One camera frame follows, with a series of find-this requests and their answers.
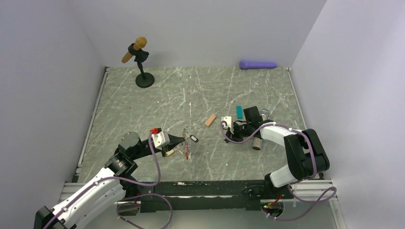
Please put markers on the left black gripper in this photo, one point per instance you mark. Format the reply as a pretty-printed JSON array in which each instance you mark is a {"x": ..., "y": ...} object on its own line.
[{"x": 174, "y": 140}]

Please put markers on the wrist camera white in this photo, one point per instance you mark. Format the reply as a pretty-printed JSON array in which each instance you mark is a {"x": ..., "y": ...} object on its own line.
[
  {"x": 227, "y": 123},
  {"x": 159, "y": 138}
]

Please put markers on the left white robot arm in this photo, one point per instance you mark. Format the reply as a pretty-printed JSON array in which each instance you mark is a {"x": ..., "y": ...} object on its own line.
[{"x": 112, "y": 183}]

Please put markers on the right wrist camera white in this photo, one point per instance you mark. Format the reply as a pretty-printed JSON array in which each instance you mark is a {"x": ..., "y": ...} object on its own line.
[{"x": 227, "y": 123}]

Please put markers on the red handled metal keyring holder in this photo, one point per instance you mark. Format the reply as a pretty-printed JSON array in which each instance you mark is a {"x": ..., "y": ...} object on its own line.
[{"x": 185, "y": 146}]

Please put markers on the black microphone stand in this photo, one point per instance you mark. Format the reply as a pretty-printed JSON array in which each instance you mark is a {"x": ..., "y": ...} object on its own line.
[{"x": 144, "y": 80}]

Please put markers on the brown microphone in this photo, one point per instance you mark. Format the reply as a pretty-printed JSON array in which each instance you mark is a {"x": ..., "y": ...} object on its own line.
[{"x": 136, "y": 50}]

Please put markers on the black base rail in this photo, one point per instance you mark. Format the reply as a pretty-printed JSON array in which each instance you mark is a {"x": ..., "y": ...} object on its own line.
[{"x": 203, "y": 195}]

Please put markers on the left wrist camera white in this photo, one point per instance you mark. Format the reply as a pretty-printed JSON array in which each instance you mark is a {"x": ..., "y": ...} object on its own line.
[{"x": 159, "y": 138}]

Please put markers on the yellow tagged key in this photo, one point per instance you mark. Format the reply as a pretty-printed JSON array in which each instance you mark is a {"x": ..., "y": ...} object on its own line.
[{"x": 173, "y": 151}]

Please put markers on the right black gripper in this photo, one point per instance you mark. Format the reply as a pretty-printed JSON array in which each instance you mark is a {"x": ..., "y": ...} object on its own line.
[{"x": 233, "y": 137}]

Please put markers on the brown wooden block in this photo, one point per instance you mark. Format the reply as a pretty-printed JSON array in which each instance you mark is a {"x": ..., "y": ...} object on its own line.
[{"x": 210, "y": 120}]

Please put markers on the teal block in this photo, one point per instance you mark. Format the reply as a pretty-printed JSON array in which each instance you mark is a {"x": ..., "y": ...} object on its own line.
[{"x": 239, "y": 112}]

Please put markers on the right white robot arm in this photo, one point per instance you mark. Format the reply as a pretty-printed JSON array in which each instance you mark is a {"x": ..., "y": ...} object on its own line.
[{"x": 305, "y": 154}]

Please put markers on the purple cylinder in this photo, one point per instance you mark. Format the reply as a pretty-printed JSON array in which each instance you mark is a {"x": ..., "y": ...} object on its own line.
[{"x": 256, "y": 65}]

